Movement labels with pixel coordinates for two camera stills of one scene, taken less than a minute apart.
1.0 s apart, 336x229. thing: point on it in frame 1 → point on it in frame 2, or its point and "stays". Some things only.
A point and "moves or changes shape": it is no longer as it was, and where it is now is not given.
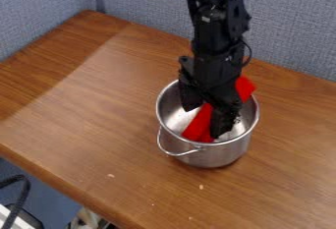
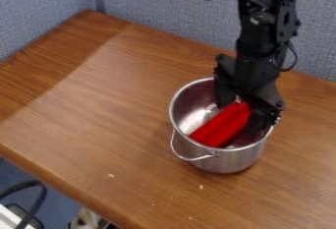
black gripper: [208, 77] → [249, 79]
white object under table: [86, 220] stays
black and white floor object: [25, 219] stays
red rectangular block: [198, 131] moves or changes shape
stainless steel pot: [229, 148] moves or changes shape
